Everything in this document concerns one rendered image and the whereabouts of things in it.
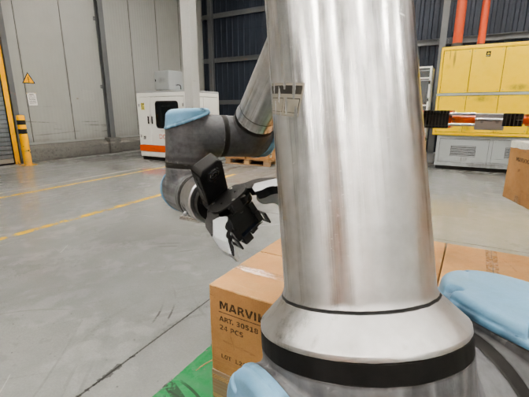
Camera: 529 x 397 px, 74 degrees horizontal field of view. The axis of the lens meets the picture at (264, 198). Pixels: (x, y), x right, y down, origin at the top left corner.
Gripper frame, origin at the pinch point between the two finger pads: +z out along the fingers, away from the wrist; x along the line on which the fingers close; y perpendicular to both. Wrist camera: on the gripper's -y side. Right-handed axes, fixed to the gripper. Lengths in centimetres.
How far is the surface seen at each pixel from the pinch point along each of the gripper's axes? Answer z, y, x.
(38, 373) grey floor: -143, 71, 84
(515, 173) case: -55, 152, -197
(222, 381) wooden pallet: -78, 98, 25
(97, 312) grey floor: -184, 87, 55
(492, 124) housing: -5, 33, -74
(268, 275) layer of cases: -74, 71, -17
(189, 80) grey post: -327, 24, -142
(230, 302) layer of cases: -72, 65, 2
